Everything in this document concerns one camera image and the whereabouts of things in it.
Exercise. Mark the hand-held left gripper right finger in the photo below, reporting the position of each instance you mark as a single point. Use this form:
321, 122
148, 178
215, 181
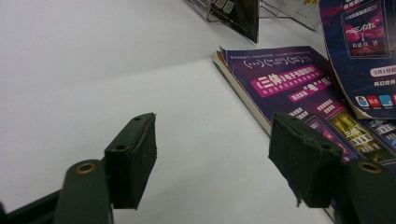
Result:
303, 165

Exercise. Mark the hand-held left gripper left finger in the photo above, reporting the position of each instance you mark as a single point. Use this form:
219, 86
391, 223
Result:
132, 161

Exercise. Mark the purple magazine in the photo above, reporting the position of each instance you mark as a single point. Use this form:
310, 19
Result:
280, 84
361, 37

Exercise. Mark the white magazine with picture grid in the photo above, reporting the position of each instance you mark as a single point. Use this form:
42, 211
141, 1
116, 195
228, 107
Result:
299, 12

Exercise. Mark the black plastic-wrapped magazine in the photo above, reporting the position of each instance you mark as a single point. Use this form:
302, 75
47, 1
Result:
243, 18

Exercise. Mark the clear acrylic magazine rack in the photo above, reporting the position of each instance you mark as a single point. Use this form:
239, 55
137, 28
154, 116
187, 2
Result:
205, 12

